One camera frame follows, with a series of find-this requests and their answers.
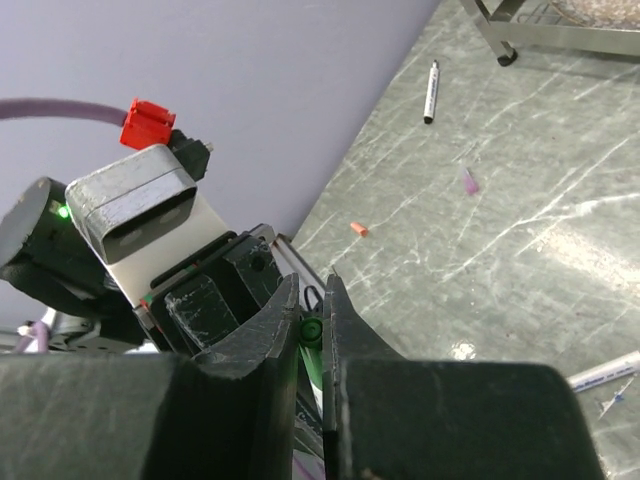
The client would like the steel dish rack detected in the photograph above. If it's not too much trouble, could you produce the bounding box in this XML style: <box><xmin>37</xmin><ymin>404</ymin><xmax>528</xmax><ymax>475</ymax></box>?
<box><xmin>461</xmin><ymin>0</ymin><xmax>639</xmax><ymax>67</ymax></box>

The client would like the purple marker cap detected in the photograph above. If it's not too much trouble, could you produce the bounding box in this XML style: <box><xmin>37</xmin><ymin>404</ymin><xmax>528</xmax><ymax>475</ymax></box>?
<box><xmin>461</xmin><ymin>167</ymin><xmax>479</xmax><ymax>195</ymax></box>

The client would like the green marker cap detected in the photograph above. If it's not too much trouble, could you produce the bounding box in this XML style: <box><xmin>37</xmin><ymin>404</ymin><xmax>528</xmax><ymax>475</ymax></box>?
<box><xmin>299</xmin><ymin>316</ymin><xmax>323</xmax><ymax>350</ymax></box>

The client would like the green white marker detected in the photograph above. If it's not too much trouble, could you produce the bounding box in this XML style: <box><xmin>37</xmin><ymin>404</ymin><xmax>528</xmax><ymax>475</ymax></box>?
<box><xmin>300</xmin><ymin>346</ymin><xmax>323</xmax><ymax>416</ymax></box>

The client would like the black tipped white marker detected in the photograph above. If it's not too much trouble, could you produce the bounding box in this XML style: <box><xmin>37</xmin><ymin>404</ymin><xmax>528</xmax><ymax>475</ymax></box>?
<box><xmin>423</xmin><ymin>60</ymin><xmax>440</xmax><ymax>125</ymax></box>

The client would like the orange marker cap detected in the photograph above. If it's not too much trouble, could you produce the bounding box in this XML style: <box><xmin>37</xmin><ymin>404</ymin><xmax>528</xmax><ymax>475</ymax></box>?
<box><xmin>350</xmin><ymin>222</ymin><xmax>369</xmax><ymax>237</ymax></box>

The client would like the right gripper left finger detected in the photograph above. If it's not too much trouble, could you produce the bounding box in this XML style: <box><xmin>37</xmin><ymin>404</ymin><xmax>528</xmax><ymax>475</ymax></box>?
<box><xmin>196</xmin><ymin>274</ymin><xmax>300</xmax><ymax>479</ymax></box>

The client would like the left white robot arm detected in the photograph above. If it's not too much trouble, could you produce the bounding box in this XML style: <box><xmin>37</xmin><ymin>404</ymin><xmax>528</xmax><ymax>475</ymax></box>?
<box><xmin>1</xmin><ymin>177</ymin><xmax>286</xmax><ymax>356</ymax></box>

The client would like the red white marker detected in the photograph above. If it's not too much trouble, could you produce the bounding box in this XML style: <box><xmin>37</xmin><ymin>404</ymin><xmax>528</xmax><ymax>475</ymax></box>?
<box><xmin>567</xmin><ymin>350</ymin><xmax>640</xmax><ymax>393</ymax></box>

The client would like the speckled glass plate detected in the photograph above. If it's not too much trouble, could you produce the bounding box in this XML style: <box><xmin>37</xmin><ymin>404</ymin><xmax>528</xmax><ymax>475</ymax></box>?
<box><xmin>550</xmin><ymin>0</ymin><xmax>639</xmax><ymax>30</ymax></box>

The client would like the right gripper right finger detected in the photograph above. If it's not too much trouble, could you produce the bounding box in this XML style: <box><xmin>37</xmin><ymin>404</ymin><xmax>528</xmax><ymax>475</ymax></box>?
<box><xmin>322</xmin><ymin>273</ymin><xmax>400</xmax><ymax>479</ymax></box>

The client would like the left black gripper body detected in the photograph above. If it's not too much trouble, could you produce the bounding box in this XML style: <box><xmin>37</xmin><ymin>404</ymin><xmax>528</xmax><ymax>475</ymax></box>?
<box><xmin>133</xmin><ymin>232</ymin><xmax>300</xmax><ymax>357</ymax></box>

